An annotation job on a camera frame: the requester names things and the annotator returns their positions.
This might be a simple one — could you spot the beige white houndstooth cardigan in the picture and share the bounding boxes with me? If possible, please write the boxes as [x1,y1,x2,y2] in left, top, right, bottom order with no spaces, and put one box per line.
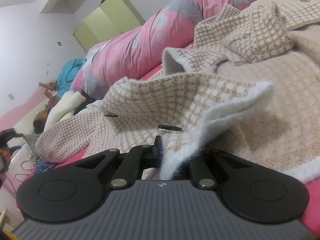
[36,2,319,183]

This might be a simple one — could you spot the operator left hand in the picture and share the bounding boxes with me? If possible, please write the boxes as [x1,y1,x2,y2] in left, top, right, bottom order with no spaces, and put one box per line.
[1,128,23,176]

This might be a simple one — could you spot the blue denim garment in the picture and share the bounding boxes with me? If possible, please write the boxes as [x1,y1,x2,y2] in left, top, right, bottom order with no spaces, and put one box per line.
[33,159,56,176]

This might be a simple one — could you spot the person lying on bed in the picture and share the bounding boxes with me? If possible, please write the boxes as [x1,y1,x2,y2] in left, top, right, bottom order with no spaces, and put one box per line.
[32,80,61,134]

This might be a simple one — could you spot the white fleece blanket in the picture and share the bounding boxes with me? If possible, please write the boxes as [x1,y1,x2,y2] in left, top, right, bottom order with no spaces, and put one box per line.
[44,91,86,131]

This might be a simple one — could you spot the pink bed headboard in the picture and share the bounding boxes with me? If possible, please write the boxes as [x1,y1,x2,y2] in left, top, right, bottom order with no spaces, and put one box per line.
[1,87,47,131]

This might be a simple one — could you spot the pink floral bed sheet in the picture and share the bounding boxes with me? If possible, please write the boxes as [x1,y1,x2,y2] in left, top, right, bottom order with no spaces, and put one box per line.
[15,42,320,235]

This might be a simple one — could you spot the blue crumpled cloth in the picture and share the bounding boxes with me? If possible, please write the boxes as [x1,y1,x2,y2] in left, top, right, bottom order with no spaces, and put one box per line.
[56,58,86,98]

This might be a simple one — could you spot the pink grey floral duvet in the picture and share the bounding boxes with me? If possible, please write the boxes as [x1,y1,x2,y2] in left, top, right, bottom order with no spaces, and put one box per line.
[70,0,256,99]

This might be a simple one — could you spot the yellow-green wardrobe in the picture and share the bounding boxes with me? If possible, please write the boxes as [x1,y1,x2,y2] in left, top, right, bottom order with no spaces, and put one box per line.
[74,0,145,51]

